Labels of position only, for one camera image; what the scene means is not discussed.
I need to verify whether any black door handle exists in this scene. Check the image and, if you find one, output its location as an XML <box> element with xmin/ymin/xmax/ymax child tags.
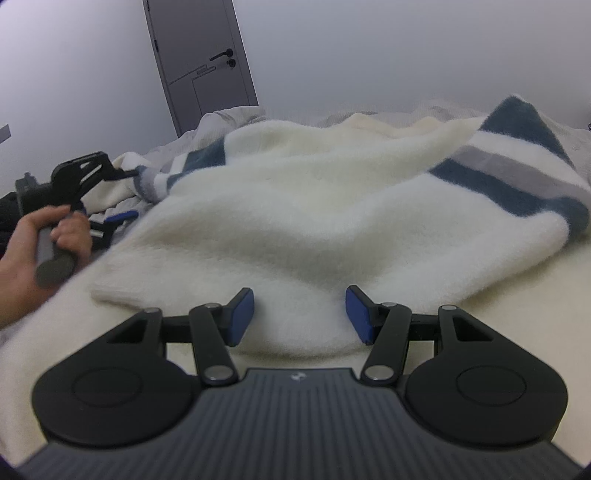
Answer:
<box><xmin>209</xmin><ymin>48</ymin><xmax>235</xmax><ymax>62</ymax></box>

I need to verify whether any person's left hand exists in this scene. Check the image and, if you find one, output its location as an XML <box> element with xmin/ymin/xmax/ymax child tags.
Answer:
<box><xmin>0</xmin><ymin>204</ymin><xmax>94</xmax><ymax>329</ymax></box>

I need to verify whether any grey bed duvet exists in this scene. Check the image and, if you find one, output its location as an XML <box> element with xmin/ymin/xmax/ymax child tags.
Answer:
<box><xmin>1</xmin><ymin>101</ymin><xmax>590</xmax><ymax>463</ymax></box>

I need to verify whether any cream and blue fleece sweater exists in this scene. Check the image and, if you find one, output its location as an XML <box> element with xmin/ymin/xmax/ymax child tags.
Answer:
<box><xmin>90</xmin><ymin>96</ymin><xmax>590</xmax><ymax>357</ymax></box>

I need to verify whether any black garment at left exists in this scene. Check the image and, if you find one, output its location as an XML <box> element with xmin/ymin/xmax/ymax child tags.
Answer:
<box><xmin>0</xmin><ymin>192</ymin><xmax>21</xmax><ymax>257</ymax></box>

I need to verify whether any grey bedroom door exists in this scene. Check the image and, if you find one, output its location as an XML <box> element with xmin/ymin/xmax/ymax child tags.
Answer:
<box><xmin>143</xmin><ymin>0</ymin><xmax>259</xmax><ymax>135</ymax></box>

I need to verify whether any grey wall switch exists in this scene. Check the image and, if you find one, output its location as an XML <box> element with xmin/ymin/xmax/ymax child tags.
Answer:
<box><xmin>0</xmin><ymin>124</ymin><xmax>11</xmax><ymax>144</ymax></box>

